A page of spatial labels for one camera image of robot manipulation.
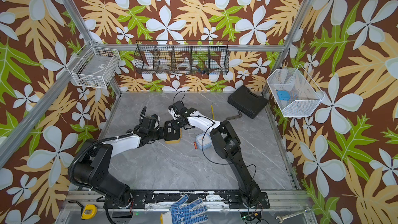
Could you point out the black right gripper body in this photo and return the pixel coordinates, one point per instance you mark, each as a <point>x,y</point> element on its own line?
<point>176,123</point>

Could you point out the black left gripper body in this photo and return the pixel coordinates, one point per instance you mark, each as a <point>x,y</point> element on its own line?
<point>157,134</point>

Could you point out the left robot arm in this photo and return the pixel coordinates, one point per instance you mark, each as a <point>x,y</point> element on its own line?
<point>89,169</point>

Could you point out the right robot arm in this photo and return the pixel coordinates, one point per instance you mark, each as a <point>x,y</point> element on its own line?
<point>226,144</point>

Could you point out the grey allen wrench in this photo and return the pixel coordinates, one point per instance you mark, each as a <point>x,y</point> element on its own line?
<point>239,115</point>

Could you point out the black plastic tool case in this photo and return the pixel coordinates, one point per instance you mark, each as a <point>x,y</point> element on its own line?
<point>247,102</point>

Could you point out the blue dotted work glove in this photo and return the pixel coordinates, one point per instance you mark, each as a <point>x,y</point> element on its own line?
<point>182,212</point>

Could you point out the yellow tape measure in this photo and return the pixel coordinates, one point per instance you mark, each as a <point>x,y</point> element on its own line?
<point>88,211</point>

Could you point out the blue object in basket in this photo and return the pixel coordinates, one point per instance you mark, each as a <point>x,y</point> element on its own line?
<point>283,95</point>

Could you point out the silver spanner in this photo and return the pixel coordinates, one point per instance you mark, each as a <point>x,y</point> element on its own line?
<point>281,219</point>

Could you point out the black wire basket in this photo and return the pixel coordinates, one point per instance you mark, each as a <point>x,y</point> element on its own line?
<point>187,57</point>

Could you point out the white wire basket left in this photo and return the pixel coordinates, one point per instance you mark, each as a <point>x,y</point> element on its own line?
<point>94,66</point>

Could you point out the white wire basket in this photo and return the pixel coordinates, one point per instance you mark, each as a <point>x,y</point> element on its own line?
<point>305,93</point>
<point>94,66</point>

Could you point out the white wire basket right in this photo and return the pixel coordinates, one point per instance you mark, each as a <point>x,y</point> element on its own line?
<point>305,93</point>

